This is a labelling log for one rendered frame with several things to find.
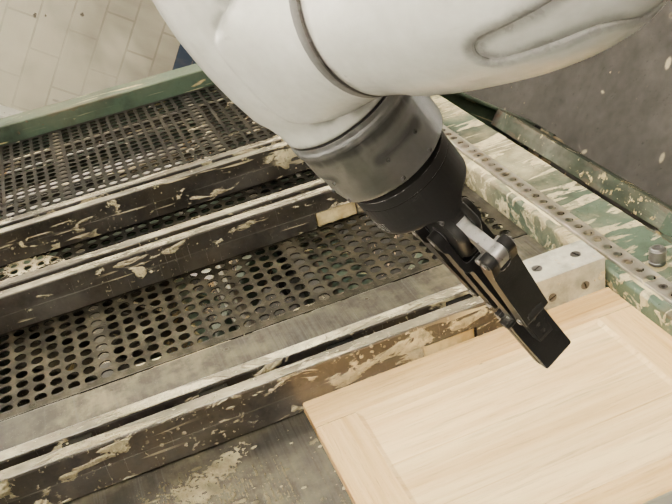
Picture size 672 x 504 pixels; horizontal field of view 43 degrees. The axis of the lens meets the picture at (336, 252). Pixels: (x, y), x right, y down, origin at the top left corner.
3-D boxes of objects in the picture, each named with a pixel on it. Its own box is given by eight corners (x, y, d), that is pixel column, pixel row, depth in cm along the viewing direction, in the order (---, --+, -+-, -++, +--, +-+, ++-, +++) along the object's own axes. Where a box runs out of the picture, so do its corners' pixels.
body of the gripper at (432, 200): (326, 182, 61) (398, 261, 66) (384, 216, 54) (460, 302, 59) (397, 106, 61) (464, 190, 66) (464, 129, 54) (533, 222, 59)
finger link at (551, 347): (525, 288, 67) (531, 292, 66) (565, 338, 70) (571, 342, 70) (499, 317, 66) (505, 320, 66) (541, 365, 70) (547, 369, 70)
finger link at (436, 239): (459, 194, 60) (470, 199, 59) (536, 289, 66) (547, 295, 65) (421, 234, 60) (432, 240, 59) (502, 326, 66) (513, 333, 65)
